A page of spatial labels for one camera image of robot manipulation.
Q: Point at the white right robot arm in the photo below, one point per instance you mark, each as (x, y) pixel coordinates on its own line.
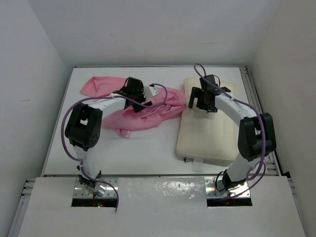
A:
(256, 133)

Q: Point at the cream pillow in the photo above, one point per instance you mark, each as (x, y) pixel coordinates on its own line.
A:
(209, 136)

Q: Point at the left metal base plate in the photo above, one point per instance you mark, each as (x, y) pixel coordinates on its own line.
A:
(100, 191)

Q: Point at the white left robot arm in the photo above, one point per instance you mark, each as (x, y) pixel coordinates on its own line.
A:
(81, 125)

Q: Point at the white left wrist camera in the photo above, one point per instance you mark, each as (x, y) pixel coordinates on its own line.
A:
(150, 91)

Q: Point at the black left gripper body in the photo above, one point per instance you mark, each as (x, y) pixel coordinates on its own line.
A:
(139, 97)

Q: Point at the white front cover board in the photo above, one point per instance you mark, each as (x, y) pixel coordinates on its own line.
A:
(161, 207)

